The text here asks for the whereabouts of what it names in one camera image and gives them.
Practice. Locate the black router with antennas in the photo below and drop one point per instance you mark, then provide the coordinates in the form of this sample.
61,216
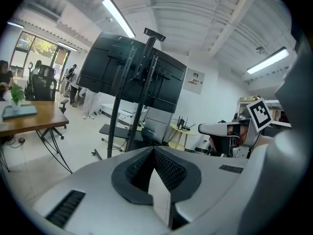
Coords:
182,125

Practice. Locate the black screen stand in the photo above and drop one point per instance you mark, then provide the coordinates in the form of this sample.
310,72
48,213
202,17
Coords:
137,111

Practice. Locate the white cabinet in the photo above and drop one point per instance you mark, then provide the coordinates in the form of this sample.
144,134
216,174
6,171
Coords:
159,124

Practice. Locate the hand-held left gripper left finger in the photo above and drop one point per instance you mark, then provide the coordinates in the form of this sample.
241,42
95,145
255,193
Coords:
97,204

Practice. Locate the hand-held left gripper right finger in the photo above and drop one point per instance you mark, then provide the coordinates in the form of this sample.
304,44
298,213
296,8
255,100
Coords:
210,187

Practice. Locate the wooden table with black legs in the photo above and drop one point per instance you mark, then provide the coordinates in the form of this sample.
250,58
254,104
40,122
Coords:
44,116

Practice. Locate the long ceiling light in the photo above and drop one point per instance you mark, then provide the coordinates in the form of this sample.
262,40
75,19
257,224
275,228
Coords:
267,60
118,17
15,24
67,46

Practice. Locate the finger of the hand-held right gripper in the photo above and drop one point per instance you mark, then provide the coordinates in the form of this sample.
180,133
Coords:
215,128

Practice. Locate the large black screen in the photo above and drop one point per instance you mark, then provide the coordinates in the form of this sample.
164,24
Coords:
105,65

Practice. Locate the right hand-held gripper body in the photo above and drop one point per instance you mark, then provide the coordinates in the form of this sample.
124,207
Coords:
260,114

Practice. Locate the teal tray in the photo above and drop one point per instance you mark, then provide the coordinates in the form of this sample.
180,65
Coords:
24,110

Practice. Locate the yellow round side table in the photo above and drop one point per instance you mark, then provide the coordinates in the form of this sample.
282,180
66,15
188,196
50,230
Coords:
182,133

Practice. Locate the black power adapter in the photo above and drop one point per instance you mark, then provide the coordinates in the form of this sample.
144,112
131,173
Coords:
21,140

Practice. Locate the large window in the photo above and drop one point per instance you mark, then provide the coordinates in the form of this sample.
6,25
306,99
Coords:
36,45

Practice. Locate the black office chair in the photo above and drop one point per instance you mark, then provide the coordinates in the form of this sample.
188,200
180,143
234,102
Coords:
42,87

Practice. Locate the small green potted plant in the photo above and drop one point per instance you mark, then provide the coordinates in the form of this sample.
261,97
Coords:
17,94

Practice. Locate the white wall electrical panel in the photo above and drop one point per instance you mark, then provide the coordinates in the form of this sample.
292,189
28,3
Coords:
194,81

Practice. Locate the low white table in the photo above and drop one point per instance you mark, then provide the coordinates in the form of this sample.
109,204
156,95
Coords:
106,108

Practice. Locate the person's grey clothing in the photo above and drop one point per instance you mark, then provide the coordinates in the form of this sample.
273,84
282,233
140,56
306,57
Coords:
291,155

